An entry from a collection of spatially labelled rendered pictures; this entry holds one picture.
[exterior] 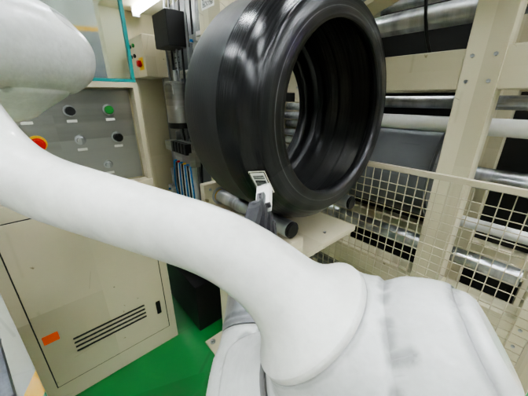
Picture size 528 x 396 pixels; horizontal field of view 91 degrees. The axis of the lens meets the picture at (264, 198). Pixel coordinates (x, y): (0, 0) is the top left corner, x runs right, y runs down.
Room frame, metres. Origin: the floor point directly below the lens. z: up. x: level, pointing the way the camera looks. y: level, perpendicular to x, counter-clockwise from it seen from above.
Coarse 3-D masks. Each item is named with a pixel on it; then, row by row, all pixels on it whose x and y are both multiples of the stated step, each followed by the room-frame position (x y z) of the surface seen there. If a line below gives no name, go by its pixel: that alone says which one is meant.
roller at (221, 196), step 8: (216, 192) 0.83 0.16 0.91; (224, 192) 0.81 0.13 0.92; (224, 200) 0.78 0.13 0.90; (232, 200) 0.76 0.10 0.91; (240, 200) 0.74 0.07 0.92; (232, 208) 0.76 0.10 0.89; (240, 208) 0.72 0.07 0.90; (280, 216) 0.62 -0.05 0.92; (280, 224) 0.59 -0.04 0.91; (288, 224) 0.58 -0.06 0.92; (296, 224) 0.59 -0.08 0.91; (280, 232) 0.59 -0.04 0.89; (288, 232) 0.57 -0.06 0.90; (296, 232) 0.59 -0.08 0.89
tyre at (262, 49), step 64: (256, 0) 0.60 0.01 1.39; (320, 0) 0.61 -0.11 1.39; (192, 64) 0.66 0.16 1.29; (256, 64) 0.52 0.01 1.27; (320, 64) 1.00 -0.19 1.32; (384, 64) 0.81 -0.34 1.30; (192, 128) 0.64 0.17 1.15; (256, 128) 0.51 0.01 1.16; (320, 128) 1.02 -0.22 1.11; (320, 192) 0.63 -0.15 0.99
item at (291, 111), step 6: (288, 102) 1.27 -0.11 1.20; (294, 102) 1.30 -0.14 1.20; (288, 108) 1.24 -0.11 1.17; (294, 108) 1.22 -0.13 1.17; (288, 114) 1.22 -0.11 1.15; (294, 114) 1.20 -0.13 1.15; (288, 120) 1.24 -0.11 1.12; (294, 120) 1.22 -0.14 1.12; (288, 126) 1.28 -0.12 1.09; (294, 126) 1.22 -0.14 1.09; (288, 132) 1.22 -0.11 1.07; (294, 132) 1.20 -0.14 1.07; (288, 138) 1.23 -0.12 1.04; (288, 144) 1.28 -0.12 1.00
